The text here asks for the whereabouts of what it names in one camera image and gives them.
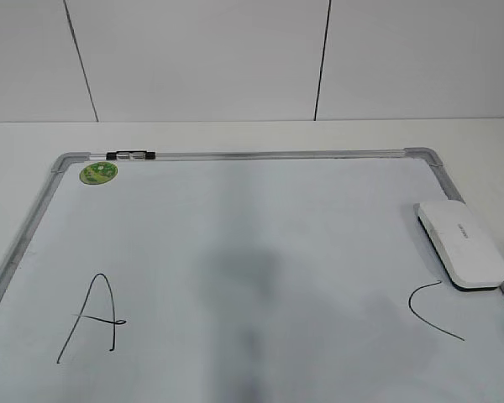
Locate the black silver frame clip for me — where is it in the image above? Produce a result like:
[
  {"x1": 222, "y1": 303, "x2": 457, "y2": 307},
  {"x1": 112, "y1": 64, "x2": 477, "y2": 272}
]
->
[{"x1": 105, "y1": 150, "x2": 156, "y2": 160}]

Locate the white board eraser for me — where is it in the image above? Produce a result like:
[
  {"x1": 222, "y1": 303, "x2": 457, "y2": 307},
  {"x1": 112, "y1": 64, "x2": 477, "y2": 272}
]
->
[{"x1": 417, "y1": 200, "x2": 504, "y2": 291}]

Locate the white board with grey frame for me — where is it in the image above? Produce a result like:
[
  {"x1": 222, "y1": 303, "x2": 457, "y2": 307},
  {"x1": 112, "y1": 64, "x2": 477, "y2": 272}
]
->
[{"x1": 0, "y1": 148, "x2": 504, "y2": 402}]

